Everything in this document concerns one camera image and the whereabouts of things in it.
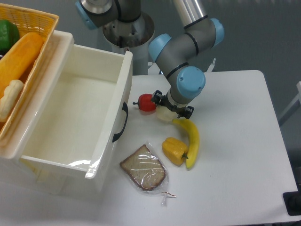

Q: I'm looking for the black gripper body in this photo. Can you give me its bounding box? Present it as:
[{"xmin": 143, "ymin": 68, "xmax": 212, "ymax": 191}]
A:
[{"xmin": 161, "ymin": 94, "xmax": 188, "ymax": 114}]

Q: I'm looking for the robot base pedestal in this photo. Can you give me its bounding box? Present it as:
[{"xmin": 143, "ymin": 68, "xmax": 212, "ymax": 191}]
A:
[{"xmin": 74, "ymin": 0, "xmax": 156, "ymax": 76}]

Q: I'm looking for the bagged brown bread slice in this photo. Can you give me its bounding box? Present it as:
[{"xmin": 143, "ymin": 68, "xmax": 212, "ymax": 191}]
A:
[{"xmin": 119, "ymin": 143, "xmax": 177, "ymax": 206}]

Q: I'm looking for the red bell pepper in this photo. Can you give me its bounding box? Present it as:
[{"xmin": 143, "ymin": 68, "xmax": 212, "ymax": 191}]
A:
[{"xmin": 133, "ymin": 94, "xmax": 156, "ymax": 115}]

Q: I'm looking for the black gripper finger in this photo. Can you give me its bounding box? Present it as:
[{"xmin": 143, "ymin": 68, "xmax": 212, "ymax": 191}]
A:
[
  {"xmin": 177, "ymin": 106, "xmax": 194, "ymax": 119},
  {"xmin": 151, "ymin": 90, "xmax": 163, "ymax": 105}
]

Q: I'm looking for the yellow banana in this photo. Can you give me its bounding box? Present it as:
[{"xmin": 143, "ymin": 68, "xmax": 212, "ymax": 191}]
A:
[{"xmin": 172, "ymin": 119, "xmax": 200, "ymax": 170}]

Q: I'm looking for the white mounting bracket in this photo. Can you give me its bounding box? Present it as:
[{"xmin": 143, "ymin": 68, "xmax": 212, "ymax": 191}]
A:
[{"xmin": 148, "ymin": 62, "xmax": 163, "ymax": 75}]

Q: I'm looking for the pale white pear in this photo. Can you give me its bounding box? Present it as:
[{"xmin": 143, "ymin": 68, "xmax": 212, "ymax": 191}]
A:
[{"xmin": 156, "ymin": 105, "xmax": 177, "ymax": 122}]

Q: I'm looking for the white drawer cabinet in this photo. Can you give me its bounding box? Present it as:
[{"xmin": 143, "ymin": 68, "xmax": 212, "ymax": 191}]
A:
[{"xmin": 0, "ymin": 31, "xmax": 109, "ymax": 197}]

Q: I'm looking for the black drawer handle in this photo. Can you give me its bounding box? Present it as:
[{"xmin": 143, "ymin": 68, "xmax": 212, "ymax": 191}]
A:
[{"xmin": 112, "ymin": 102, "xmax": 128, "ymax": 143}]

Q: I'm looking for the orange baguette loaf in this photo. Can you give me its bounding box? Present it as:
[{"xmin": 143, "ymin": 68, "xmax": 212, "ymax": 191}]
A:
[{"xmin": 0, "ymin": 32, "xmax": 44, "ymax": 97}]

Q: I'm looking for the black object at edge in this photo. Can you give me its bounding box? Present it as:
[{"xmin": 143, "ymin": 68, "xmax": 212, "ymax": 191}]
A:
[{"xmin": 283, "ymin": 191, "xmax": 301, "ymax": 216}]

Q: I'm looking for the yellow wicker basket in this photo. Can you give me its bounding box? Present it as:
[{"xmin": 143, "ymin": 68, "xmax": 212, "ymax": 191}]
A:
[{"xmin": 0, "ymin": 3, "xmax": 59, "ymax": 140}]

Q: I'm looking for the white plastic drawer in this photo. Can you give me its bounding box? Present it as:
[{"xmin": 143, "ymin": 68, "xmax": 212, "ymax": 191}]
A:
[{"xmin": 18, "ymin": 44, "xmax": 134, "ymax": 180}]

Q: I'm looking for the green bell pepper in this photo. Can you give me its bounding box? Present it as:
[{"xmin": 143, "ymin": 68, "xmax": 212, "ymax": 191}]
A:
[{"xmin": 0, "ymin": 19, "xmax": 20, "ymax": 55}]

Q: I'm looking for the yellow bell pepper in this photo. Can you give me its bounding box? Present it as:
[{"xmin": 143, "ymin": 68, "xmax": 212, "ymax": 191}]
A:
[{"xmin": 161, "ymin": 137, "xmax": 188, "ymax": 166}]

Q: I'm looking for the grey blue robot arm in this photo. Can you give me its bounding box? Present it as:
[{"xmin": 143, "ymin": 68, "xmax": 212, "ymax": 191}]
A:
[{"xmin": 149, "ymin": 0, "xmax": 225, "ymax": 119}]

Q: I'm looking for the pale bread roll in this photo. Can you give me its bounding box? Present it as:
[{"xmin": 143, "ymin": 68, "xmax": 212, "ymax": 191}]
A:
[{"xmin": 0, "ymin": 80, "xmax": 24, "ymax": 122}]

